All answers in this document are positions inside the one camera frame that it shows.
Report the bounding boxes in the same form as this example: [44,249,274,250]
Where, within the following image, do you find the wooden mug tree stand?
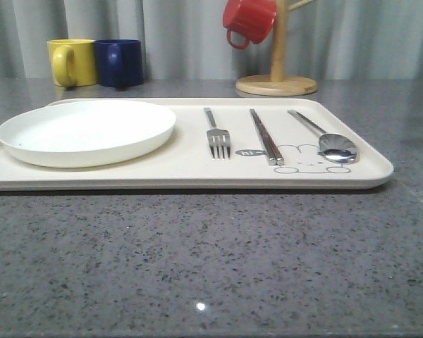
[235,1,318,96]

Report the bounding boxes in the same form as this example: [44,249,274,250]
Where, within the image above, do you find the cream rabbit serving tray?
[0,98,394,191]

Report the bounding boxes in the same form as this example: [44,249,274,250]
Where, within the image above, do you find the white round plate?
[0,99,176,168]

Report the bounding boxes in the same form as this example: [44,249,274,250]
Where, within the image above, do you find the yellow mug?
[47,39,98,87]

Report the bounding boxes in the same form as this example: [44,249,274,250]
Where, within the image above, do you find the red mug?
[222,0,277,49]

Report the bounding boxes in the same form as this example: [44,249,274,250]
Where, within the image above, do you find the silver metal fork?
[204,107,231,159]

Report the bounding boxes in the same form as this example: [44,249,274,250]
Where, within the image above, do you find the silver metal spoon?
[288,109,359,164]

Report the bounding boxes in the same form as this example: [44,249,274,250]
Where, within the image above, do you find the dark blue mug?
[93,39,144,88]

